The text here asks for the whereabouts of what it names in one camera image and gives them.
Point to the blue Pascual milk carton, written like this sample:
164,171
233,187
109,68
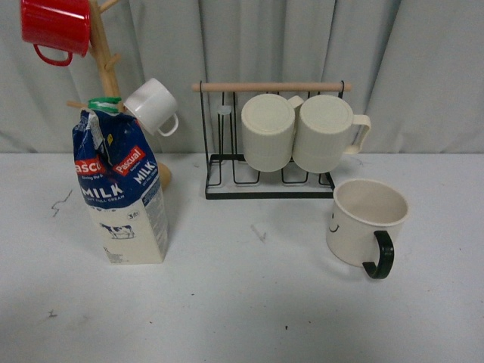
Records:
119,179

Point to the smiley cup black handle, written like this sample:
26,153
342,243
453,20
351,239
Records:
365,221

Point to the cream ribbed mug left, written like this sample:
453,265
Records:
268,130

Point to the cream ribbed mug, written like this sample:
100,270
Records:
326,129
268,130

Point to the cream ribbed mug right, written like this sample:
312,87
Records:
326,129

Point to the small white mug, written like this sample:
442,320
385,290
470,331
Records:
154,106

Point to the wooden mug tree stand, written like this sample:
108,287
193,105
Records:
105,61

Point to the red enamel mug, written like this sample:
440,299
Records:
62,25

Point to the black wire cup rack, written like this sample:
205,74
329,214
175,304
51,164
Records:
228,176

